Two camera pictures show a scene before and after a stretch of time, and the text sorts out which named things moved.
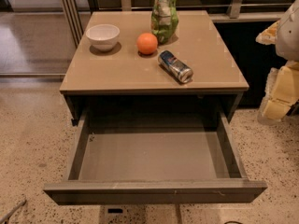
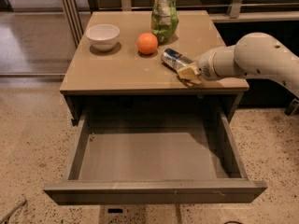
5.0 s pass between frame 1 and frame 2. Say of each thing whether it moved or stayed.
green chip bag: stayed
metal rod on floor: stayed
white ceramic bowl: stayed
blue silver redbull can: moved
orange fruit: stayed
